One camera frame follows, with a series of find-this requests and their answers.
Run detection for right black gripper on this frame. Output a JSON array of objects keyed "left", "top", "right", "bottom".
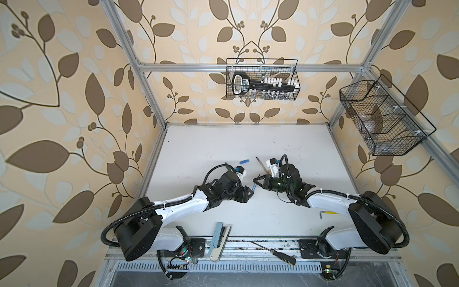
[{"left": 253, "top": 174, "right": 292, "bottom": 194}]

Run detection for blue pen cap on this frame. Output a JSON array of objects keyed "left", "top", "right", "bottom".
[{"left": 239, "top": 159, "right": 250, "bottom": 165}]

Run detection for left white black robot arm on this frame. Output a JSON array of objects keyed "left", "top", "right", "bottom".
[{"left": 100, "top": 164, "right": 253, "bottom": 261}]

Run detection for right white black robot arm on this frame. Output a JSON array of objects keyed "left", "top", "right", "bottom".
[{"left": 253, "top": 155, "right": 410, "bottom": 258}]

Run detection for tan pen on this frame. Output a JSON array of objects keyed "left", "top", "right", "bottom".
[{"left": 255, "top": 156, "right": 269, "bottom": 174}]

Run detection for light blue stapler tool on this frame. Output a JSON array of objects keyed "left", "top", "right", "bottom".
[{"left": 208, "top": 222, "right": 232, "bottom": 262}]

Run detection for yellow hex key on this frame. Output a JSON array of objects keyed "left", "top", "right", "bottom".
[{"left": 319, "top": 211, "right": 338, "bottom": 219}]

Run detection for black socket tool set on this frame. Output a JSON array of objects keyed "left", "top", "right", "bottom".
[{"left": 229, "top": 72, "right": 300, "bottom": 96}]

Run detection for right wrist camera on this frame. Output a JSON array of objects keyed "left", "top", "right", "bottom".
[{"left": 266, "top": 158, "right": 280, "bottom": 178}]

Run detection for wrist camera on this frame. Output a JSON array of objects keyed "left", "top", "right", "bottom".
[
  {"left": 266, "top": 158, "right": 280, "bottom": 178},
  {"left": 235, "top": 166, "right": 247, "bottom": 181}
]

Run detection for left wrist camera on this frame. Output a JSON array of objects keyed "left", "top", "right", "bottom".
[{"left": 235, "top": 166, "right": 247, "bottom": 181}]

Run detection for black handled screwdriver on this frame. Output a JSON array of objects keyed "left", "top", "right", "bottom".
[{"left": 251, "top": 241, "right": 296, "bottom": 266}]

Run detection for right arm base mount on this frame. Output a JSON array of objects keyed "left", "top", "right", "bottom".
[{"left": 298, "top": 226, "right": 352, "bottom": 282}]

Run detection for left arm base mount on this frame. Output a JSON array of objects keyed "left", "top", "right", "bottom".
[{"left": 157, "top": 238, "right": 206, "bottom": 281}]

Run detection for center black wire basket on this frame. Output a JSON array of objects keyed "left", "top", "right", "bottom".
[{"left": 225, "top": 57, "right": 301, "bottom": 101}]

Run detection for black wire basket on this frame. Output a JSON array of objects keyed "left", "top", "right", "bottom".
[
  {"left": 225, "top": 57, "right": 301, "bottom": 101},
  {"left": 339, "top": 74, "right": 437, "bottom": 156}
]

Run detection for right black wire basket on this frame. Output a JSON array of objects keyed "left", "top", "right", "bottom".
[{"left": 339, "top": 74, "right": 437, "bottom": 156}]

